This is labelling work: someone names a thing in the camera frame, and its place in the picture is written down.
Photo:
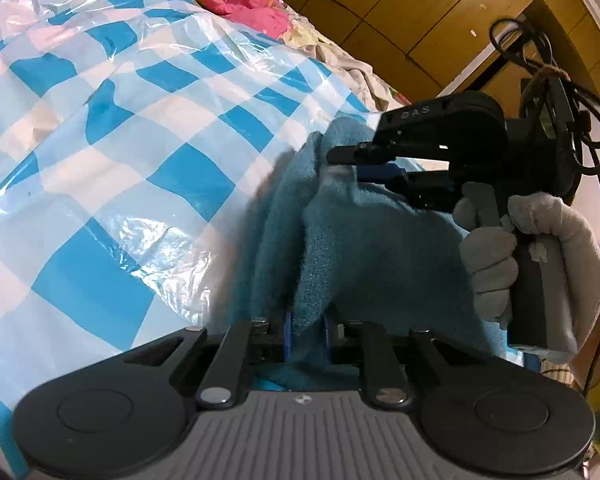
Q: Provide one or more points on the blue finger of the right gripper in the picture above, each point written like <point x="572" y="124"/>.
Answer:
<point x="379" y="174"/>

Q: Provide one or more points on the brown wooden wardrobe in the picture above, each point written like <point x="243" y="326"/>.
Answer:
<point x="421" y="46"/>

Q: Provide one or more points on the teal fleece garment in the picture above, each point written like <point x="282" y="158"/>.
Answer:
<point x="319" y="244"/>

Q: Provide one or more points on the blue white checkered plastic sheet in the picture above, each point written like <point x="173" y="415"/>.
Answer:
<point x="134" y="137"/>

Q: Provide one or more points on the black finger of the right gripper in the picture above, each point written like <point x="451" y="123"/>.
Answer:
<point x="372" y="154"/>

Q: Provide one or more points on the grey gloved right hand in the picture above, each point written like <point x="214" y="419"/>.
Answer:
<point x="534" y="271"/>

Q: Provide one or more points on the white floral bed sheet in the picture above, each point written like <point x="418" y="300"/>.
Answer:
<point x="350" y="70"/>

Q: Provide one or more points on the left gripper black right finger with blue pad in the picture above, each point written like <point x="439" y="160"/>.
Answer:
<point x="367" y="346"/>

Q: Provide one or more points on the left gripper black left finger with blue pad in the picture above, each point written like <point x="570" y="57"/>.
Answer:
<point x="236" y="367"/>

